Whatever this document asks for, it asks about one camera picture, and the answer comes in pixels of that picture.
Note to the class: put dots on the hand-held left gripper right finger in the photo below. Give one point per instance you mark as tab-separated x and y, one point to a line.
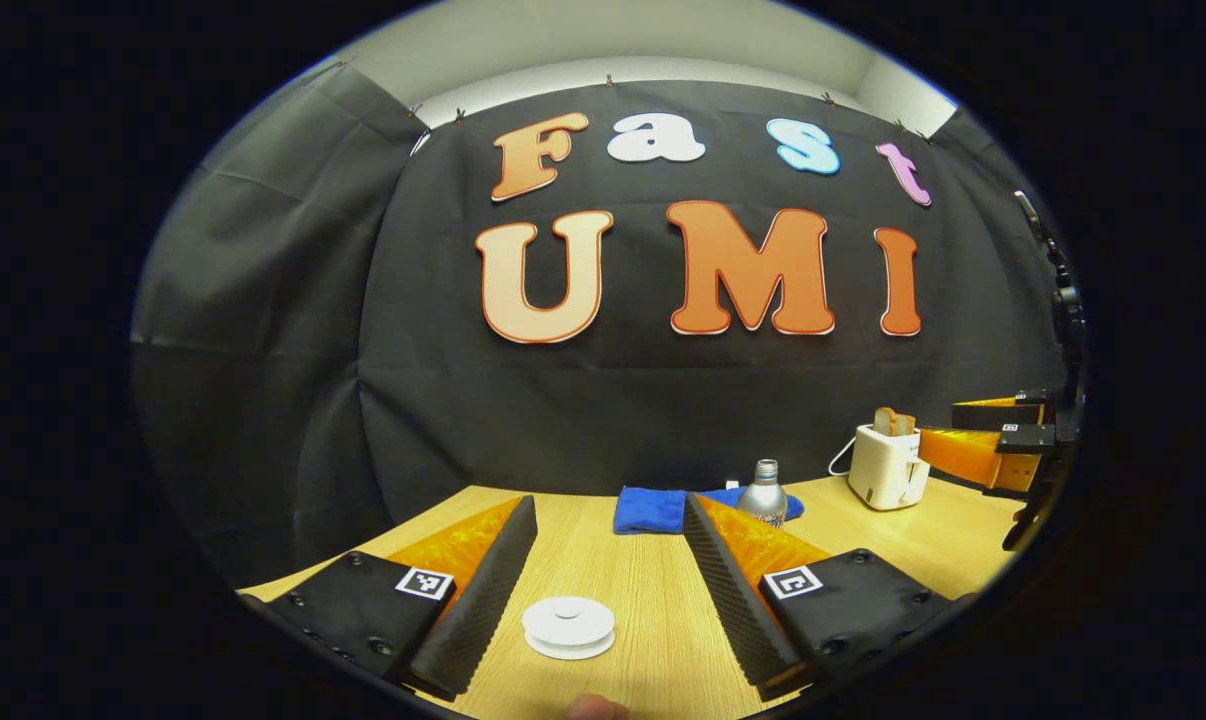
728	600

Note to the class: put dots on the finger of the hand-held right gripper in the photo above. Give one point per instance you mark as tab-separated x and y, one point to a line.
1003	413
973	455

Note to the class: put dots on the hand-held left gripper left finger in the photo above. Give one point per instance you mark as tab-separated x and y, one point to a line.
483	610

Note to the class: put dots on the white teacup lid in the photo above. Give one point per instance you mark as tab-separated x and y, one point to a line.
568	618

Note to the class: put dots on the silver water bottle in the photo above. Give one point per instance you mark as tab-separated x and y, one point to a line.
763	500

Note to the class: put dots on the toasted bread slice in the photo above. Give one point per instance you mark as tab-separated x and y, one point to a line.
884	422
907	426

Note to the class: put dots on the white toaster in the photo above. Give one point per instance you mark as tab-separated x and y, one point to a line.
888	470

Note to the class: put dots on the white saucer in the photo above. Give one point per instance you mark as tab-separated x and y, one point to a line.
569	653

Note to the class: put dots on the blue towel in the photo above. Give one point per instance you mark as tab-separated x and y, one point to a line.
648	510

